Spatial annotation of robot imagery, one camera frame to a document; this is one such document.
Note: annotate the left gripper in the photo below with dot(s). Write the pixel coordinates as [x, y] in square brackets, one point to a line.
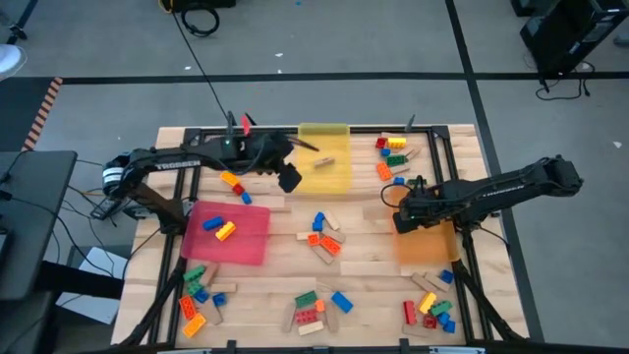
[272, 152]

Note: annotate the blue small plastic brick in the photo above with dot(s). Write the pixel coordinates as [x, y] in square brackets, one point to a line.
[398, 181]
[446, 276]
[201, 296]
[385, 152]
[246, 197]
[317, 226]
[219, 299]
[320, 216]
[449, 326]
[443, 318]

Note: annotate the black stand leg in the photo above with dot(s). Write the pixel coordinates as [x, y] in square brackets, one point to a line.
[19, 29]

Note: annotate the white round fan base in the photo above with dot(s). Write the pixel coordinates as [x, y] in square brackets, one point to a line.
[10, 59]

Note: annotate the green small plastic brick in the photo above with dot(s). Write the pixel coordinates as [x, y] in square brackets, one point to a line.
[415, 182]

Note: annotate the white paper sheet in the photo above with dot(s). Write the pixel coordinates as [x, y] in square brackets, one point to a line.
[105, 260]

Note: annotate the orange translucent plastic bin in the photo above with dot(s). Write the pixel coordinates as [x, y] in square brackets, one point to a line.
[432, 253]

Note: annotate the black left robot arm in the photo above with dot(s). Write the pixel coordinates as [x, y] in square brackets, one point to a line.
[172, 163]

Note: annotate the orange long plastic brick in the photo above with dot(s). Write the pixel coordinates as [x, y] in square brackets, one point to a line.
[383, 171]
[330, 245]
[188, 307]

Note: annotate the green long plastic brick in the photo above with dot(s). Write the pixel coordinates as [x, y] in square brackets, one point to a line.
[195, 287]
[441, 308]
[194, 273]
[305, 299]
[395, 160]

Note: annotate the black equipment case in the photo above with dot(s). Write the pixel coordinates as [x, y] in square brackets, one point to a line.
[565, 34]

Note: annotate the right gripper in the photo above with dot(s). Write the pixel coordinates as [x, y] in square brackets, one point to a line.
[415, 214]

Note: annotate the pink translucent plastic bin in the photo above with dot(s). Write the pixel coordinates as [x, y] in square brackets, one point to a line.
[245, 246]

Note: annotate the black floor equipment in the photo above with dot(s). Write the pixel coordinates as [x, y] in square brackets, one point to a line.
[196, 4]

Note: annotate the amber long plastic brick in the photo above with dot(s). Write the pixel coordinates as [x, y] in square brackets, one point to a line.
[194, 325]

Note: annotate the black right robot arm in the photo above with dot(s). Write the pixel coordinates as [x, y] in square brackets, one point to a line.
[491, 194]

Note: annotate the black metal table frame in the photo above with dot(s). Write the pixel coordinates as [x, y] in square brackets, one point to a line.
[373, 130]

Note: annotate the striped hazard tape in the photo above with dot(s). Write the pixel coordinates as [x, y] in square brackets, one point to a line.
[44, 113]

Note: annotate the blue long plastic brick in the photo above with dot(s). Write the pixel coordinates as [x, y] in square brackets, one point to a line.
[341, 302]
[212, 223]

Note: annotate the yellow translucent plastic bin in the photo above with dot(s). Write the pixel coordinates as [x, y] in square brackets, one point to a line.
[324, 179]

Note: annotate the red large flat brick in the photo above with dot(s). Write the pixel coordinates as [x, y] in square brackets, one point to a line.
[306, 316]

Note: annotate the orange small plastic brick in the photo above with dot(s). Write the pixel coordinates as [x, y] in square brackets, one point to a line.
[320, 306]
[313, 239]

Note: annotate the red small plastic brick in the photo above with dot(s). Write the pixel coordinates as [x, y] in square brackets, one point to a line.
[430, 322]
[381, 143]
[238, 189]

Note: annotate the black desk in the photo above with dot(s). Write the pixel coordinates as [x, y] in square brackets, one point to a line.
[29, 221]

